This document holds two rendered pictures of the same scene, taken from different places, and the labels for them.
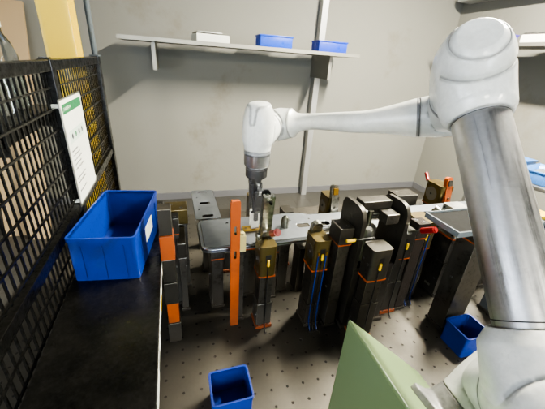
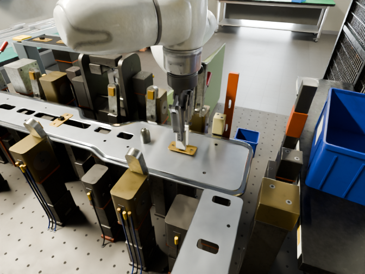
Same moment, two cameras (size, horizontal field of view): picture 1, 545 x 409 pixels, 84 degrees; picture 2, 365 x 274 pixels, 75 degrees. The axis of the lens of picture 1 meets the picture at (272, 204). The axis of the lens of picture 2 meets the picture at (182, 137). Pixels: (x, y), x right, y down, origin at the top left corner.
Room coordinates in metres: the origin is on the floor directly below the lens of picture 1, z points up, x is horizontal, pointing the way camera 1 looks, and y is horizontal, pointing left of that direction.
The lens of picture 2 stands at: (1.42, 0.42, 1.47)
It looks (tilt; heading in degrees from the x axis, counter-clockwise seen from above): 37 degrees down; 220
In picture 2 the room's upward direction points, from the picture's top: straight up
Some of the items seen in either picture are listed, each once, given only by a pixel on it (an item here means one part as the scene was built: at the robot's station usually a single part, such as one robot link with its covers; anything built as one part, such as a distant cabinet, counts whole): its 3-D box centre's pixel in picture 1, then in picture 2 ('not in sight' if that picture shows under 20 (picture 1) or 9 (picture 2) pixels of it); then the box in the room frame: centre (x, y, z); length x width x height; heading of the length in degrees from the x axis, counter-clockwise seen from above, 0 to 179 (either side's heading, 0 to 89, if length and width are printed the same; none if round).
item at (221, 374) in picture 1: (230, 394); (245, 142); (0.53, 0.08, 0.74); 0.11 x 0.10 x 0.09; 109
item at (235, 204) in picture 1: (234, 269); (225, 140); (0.82, 0.11, 0.95); 0.03 x 0.01 x 0.50; 109
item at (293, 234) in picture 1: (362, 218); (56, 120); (1.16, -0.39, 1.00); 1.38 x 0.22 x 0.02; 109
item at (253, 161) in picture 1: (256, 158); (182, 58); (1.00, 0.06, 1.28); 0.09 x 0.09 x 0.06
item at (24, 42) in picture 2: (484, 219); (64, 43); (0.91, -0.70, 1.16); 0.37 x 0.14 x 0.02; 109
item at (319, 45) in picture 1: (328, 47); not in sight; (3.50, -0.46, 1.74); 0.32 x 0.22 x 0.10; 108
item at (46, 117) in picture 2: not in sight; (57, 148); (1.18, -0.45, 0.84); 0.12 x 0.05 x 0.29; 19
